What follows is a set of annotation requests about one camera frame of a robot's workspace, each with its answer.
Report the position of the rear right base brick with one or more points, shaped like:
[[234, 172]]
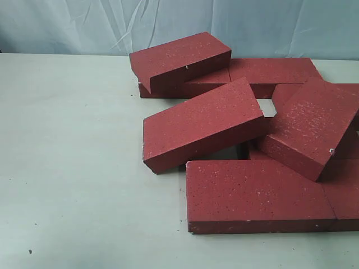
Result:
[[263, 74]]

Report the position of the base brick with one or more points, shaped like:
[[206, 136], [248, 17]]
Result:
[[263, 74], [191, 88], [283, 93], [254, 153]]

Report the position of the right middle base brick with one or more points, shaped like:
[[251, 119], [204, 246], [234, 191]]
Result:
[[283, 93]]

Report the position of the rear left base brick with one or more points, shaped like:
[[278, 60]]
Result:
[[191, 88]]

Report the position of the white backdrop cloth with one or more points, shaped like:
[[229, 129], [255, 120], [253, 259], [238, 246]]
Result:
[[252, 29]]

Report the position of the red brick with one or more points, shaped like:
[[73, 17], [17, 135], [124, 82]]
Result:
[[253, 196], [340, 183], [215, 120], [305, 133], [169, 65]]

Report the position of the centre lower base brick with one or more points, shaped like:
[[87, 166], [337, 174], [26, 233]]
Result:
[[254, 153]]

